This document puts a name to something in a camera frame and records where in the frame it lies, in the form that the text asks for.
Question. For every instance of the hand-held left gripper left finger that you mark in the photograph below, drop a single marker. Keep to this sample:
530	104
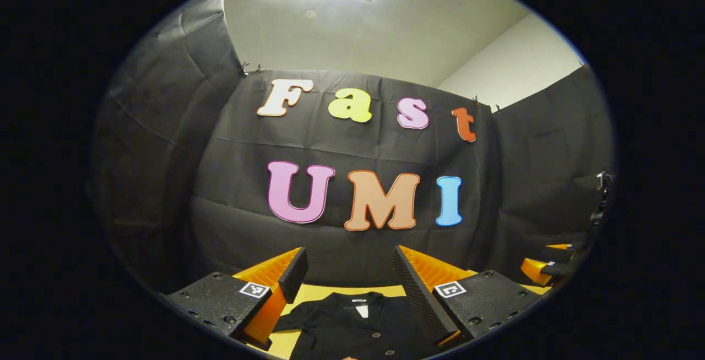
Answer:
294	274

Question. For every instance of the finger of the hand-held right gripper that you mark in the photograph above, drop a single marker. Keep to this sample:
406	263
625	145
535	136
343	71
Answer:
559	252
534	271

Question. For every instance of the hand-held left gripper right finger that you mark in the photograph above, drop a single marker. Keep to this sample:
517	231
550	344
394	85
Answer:
421	294

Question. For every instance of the black shirt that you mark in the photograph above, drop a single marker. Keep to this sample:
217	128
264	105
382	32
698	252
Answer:
341	327

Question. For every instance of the black backdrop cloth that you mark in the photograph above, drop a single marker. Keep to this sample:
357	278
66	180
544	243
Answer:
330	145

